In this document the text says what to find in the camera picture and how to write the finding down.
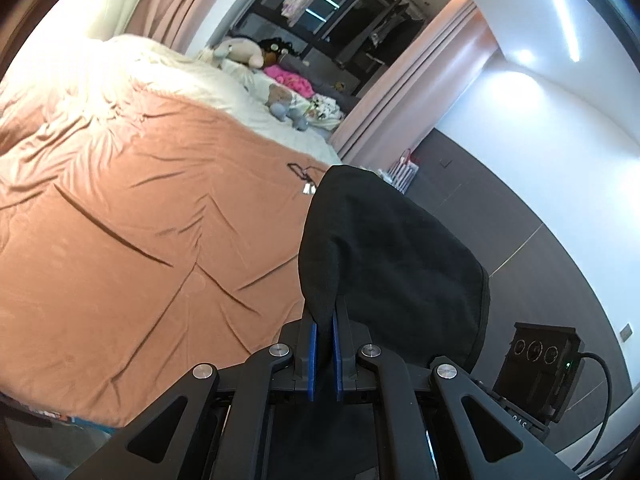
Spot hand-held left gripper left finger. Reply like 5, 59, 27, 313
65, 317, 319, 480

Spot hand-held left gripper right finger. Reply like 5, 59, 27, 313
331, 310, 581, 480

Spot black pants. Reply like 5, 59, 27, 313
272, 165, 491, 480

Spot orange-brown blanket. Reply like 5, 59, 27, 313
0, 92, 346, 428

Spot small grey plush toy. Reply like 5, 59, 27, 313
270, 102, 311, 132

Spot white printed cloth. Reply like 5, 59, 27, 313
305, 95, 346, 131

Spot brown teddy bear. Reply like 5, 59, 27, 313
267, 84, 295, 108

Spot pink cloth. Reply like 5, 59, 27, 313
264, 64, 317, 100

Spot pink curtain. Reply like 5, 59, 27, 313
129, 0, 253, 56
330, 0, 501, 166

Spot cream duvet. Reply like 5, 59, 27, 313
0, 34, 343, 163

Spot large grey plush toy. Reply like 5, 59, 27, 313
197, 36, 266, 70

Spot dark window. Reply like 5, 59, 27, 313
234, 0, 426, 98

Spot hanging dark clothes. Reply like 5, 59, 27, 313
367, 0, 426, 63

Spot ceiling light strip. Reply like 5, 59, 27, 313
532, 0, 582, 63

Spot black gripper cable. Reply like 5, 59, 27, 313
570, 351, 636, 473

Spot black cable on bed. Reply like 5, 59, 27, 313
286, 161, 326, 186

